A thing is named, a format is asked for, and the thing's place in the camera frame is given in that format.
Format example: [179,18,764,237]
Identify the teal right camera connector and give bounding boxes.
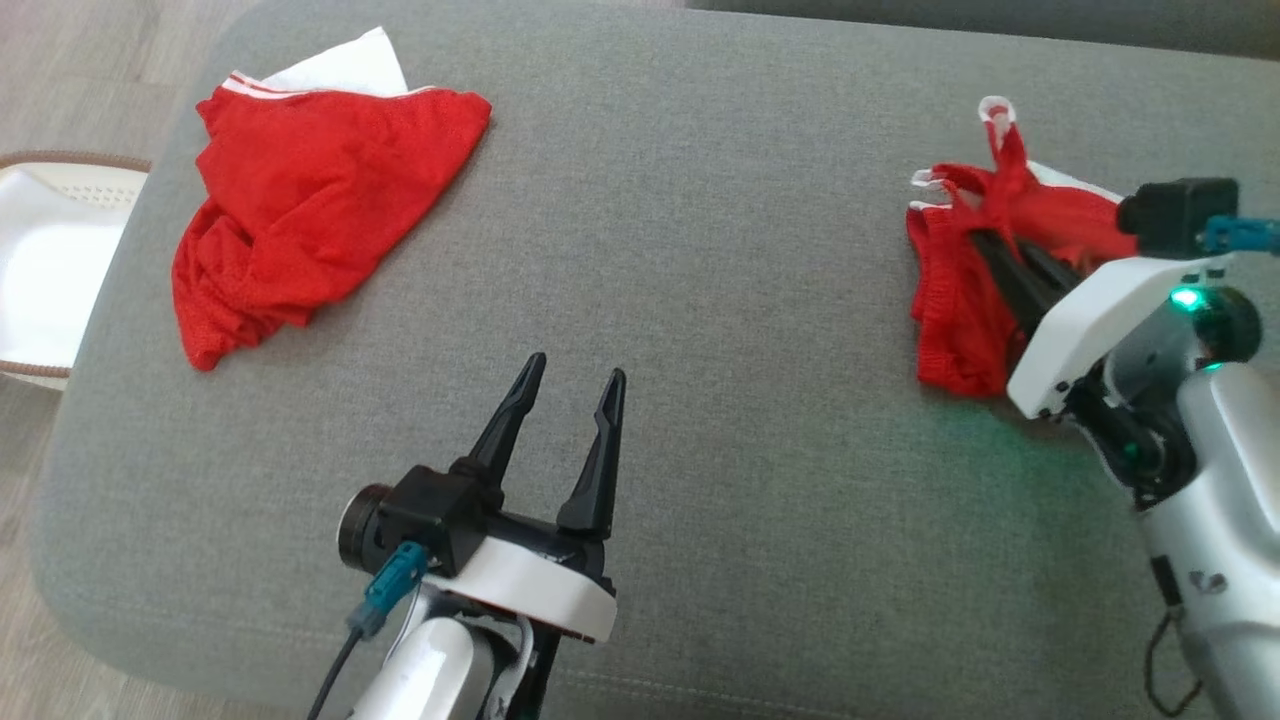
[1197,215,1280,256]

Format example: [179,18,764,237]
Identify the red mesh shorts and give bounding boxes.
[905,95,1141,401]

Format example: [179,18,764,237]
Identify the red basketball jersey number 23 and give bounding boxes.
[170,26,493,373]

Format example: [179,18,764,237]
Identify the teal left camera connector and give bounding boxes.
[348,542,431,641]

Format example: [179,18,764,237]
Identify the right thin black cable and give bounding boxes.
[1143,555,1201,716]

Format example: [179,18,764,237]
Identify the teal camera connector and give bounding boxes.
[348,542,431,641]
[1197,215,1280,256]

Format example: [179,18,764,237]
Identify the grey fabric sofa section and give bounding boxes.
[685,0,1280,63]

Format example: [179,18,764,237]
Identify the white laundry basket brown rim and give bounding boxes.
[0,150,153,393]

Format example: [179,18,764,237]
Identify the thin black cable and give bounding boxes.
[1143,555,1201,716]
[303,625,366,720]

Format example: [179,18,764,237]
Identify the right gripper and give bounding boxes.
[968,228,1236,421]

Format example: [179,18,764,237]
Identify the left thin black cable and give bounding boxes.
[303,625,366,720]

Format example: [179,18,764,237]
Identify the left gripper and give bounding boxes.
[422,352,628,644]

